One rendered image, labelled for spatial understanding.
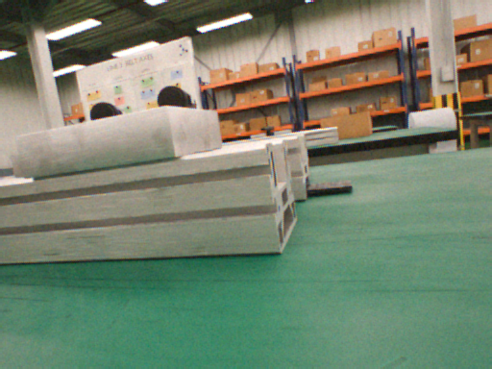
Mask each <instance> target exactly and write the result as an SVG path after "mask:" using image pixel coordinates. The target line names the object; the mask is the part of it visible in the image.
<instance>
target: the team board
mask: <svg viewBox="0 0 492 369"><path fill-rule="evenodd" d="M76 73H77V77H78V78H77V82H78V86H79V90H80V93H81V100H82V105H83V109H84V113H85V121H86V122H89V121H91V120H90V118H89V112H90V109H92V107H93V106H94V104H98V103H100V102H105V103H110V104H113V105H115V106H117V107H118V108H121V109H122V110H123V111H125V112H126V113H131V112H138V111H146V110H149V109H154V108H158V107H159V106H158V102H157V98H158V95H159V93H160V90H161V89H163V88H164V87H165V86H178V87H180V88H181V89H182V90H184V91H186V92H187V93H189V94H190V96H192V97H193V98H194V100H195V102H196V104H197V106H196V108H197V110H201V111H202V105H201V100H200V97H201V94H200V89H199V85H198V80H197V75H196V64H195V60H194V55H193V50H192V39H191V37H183V39H177V40H173V41H171V42H168V43H165V44H163V45H158V46H154V47H152V48H149V49H146V50H140V51H138V52H134V53H132V54H130V55H127V56H121V57H119V58H115V59H113V60H110V61H102V62H100V63H96V64H94V65H92V66H89V67H83V68H79V69H77V70H76Z"/></svg>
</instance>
